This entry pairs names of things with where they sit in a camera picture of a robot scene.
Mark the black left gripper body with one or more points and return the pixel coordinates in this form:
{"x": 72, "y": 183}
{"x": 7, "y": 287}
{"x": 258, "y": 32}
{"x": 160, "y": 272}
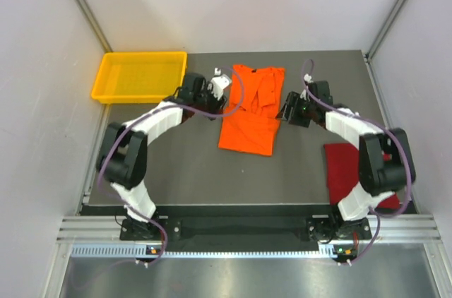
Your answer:
{"x": 207, "y": 103}

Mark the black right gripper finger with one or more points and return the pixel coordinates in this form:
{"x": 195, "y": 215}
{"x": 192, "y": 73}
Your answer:
{"x": 289, "y": 102}
{"x": 282, "y": 114}

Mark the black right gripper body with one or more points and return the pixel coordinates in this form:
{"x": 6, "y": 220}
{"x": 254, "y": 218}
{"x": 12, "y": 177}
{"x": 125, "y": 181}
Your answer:
{"x": 301, "y": 111}

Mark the orange t-shirt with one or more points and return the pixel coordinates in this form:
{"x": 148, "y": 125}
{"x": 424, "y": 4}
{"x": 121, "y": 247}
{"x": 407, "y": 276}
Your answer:
{"x": 253, "y": 127}

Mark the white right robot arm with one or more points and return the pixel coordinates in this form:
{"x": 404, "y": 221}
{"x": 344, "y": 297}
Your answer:
{"x": 385, "y": 163}

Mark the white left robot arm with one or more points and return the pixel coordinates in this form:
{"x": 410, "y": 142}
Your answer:
{"x": 123, "y": 155}

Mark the yellow plastic bin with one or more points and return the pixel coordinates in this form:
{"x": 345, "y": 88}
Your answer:
{"x": 138, "y": 77}

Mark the folded red t-shirt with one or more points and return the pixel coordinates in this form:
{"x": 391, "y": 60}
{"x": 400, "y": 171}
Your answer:
{"x": 341, "y": 170}

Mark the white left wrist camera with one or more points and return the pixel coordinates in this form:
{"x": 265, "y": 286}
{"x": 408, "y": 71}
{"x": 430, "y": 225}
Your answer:
{"x": 218, "y": 84}

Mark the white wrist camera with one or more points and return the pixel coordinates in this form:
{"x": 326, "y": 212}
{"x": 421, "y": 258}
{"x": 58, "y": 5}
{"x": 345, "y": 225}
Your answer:
{"x": 307, "y": 79}
{"x": 218, "y": 84}

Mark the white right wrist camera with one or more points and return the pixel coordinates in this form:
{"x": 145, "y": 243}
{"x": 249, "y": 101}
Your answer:
{"x": 307, "y": 79}

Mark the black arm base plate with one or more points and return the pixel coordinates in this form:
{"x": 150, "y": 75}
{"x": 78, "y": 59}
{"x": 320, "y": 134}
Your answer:
{"x": 304, "y": 222}

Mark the aluminium frame rail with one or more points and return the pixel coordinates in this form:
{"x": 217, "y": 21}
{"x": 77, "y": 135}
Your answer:
{"x": 101, "y": 236}

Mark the left aluminium corner post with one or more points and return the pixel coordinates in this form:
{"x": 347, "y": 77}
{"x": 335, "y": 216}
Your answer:
{"x": 94, "y": 25}

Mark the aluminium corner post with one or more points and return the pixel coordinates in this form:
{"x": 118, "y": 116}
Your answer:
{"x": 385, "y": 28}
{"x": 94, "y": 25}

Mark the right aluminium corner post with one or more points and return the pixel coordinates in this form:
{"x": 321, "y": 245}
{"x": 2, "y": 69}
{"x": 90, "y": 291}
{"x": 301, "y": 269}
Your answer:
{"x": 385, "y": 28}

